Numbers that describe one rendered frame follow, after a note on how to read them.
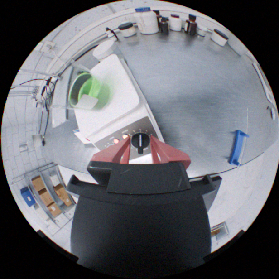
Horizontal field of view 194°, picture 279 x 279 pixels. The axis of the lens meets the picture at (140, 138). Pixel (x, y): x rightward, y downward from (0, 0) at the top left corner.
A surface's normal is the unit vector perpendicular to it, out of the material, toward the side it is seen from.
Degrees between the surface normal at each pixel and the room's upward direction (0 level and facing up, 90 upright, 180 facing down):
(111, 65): 0
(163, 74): 0
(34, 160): 90
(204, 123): 0
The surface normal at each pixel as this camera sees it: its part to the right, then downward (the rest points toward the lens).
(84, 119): -0.22, 0.15
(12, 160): 0.97, -0.08
